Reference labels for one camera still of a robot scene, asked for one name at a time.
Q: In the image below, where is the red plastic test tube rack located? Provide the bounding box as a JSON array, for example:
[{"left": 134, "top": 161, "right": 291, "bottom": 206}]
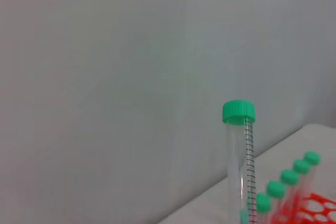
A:
[{"left": 270, "top": 192, "right": 336, "bottom": 224}]

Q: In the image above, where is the green-capped graduated test tube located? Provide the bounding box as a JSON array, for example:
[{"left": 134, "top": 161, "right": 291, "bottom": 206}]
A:
[{"left": 222, "top": 100, "right": 257, "bottom": 224}]

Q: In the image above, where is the green-capped clear test tube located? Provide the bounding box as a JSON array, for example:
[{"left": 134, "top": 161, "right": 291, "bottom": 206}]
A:
[
  {"left": 303, "top": 151, "right": 322, "bottom": 196},
  {"left": 256, "top": 193, "right": 272, "bottom": 224},
  {"left": 292, "top": 159, "right": 312, "bottom": 198},
  {"left": 266, "top": 180, "right": 287, "bottom": 224},
  {"left": 280, "top": 169, "right": 300, "bottom": 209}
]

